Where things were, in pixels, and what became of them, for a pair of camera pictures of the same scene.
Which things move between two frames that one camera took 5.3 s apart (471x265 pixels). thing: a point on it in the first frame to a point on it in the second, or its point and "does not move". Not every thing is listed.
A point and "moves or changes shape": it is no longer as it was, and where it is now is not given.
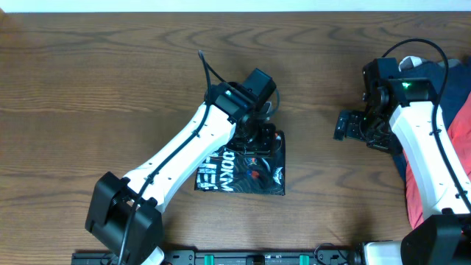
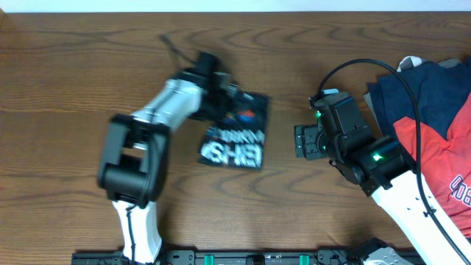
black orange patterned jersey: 228,170 moves or changes shape
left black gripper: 255,142 to 228,93
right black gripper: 391,142 to 307,140
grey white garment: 409,62 does not move
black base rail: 232,257 does not move
